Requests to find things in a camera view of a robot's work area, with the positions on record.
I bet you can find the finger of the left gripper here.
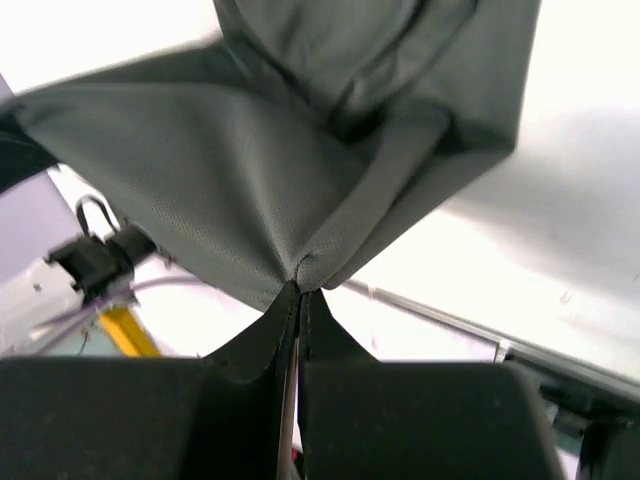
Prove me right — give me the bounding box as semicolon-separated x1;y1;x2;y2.
0;99;58;193

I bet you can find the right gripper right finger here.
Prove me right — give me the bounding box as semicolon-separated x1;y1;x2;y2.
299;291;563;480

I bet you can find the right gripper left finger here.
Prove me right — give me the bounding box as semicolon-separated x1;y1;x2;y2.
1;282;300;479

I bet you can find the dark grey t shirt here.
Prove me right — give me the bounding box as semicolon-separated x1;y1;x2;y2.
16;1;539;309

